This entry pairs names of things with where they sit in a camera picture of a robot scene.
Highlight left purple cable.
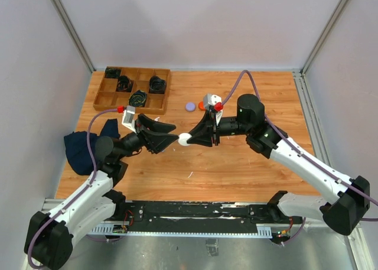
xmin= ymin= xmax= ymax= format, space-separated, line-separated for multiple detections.
xmin=27 ymin=105 xmax=125 ymax=268

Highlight orange earbud charging case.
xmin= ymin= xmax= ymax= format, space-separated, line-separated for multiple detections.
xmin=198 ymin=102 xmax=205 ymax=110

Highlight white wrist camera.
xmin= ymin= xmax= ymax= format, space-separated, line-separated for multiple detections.
xmin=122 ymin=105 xmax=136 ymax=133
xmin=203 ymin=93 xmax=222 ymax=110

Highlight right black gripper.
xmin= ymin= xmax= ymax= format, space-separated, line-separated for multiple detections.
xmin=187 ymin=109 xmax=251 ymax=147

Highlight purple cable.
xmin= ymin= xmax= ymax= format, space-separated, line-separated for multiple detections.
xmin=218 ymin=69 xmax=378 ymax=222
xmin=27 ymin=105 xmax=125 ymax=268

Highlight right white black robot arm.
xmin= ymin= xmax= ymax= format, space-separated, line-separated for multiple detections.
xmin=178 ymin=94 xmax=370 ymax=236

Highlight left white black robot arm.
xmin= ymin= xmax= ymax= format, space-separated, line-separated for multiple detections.
xmin=24 ymin=113 xmax=178 ymax=269

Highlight wooden compartment tray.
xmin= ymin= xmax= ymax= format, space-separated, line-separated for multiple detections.
xmin=93 ymin=66 xmax=171 ymax=115

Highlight white earbud charging case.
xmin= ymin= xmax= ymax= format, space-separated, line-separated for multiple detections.
xmin=178 ymin=132 xmax=191 ymax=147

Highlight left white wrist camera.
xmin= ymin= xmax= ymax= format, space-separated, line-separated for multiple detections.
xmin=122 ymin=105 xmax=136 ymax=133

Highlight black yellow coiled cable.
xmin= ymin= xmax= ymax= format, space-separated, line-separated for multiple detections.
xmin=128 ymin=89 xmax=148 ymax=108

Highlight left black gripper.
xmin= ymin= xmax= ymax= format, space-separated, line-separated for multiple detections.
xmin=116 ymin=113 xmax=179 ymax=160

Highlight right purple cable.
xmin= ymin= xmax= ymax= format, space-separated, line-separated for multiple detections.
xmin=218 ymin=69 xmax=378 ymax=222

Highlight purple earbud charging case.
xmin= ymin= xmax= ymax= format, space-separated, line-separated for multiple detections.
xmin=185 ymin=102 xmax=196 ymax=112

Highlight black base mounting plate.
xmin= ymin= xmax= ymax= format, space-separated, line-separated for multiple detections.
xmin=91 ymin=200 xmax=304 ymax=233

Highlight dark blue cloth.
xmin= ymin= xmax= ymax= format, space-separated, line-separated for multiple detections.
xmin=64 ymin=119 xmax=120 ymax=175

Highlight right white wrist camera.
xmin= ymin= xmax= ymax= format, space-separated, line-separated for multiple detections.
xmin=203 ymin=93 xmax=222 ymax=110

